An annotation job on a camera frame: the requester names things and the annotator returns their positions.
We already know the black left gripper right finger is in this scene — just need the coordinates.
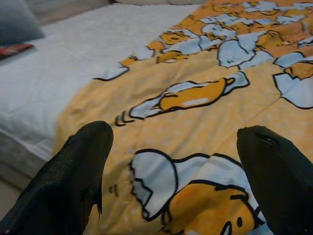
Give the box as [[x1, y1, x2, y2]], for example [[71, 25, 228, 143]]
[[236, 125, 313, 235]]

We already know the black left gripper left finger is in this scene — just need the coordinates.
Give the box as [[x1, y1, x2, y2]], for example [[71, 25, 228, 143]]
[[0, 120, 114, 235]]

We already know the yellow cartoon egg blanket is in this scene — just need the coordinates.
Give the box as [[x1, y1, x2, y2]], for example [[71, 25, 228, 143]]
[[52, 0, 313, 235]]

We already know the dark book with red cover art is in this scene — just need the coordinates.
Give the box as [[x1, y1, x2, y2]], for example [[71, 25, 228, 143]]
[[0, 43, 35, 61]]

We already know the grey pillow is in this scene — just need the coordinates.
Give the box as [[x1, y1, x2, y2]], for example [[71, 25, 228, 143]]
[[0, 0, 46, 46]]

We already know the white quilted mattress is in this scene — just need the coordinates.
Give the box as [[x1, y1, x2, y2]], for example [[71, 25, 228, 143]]
[[0, 3, 204, 192]]

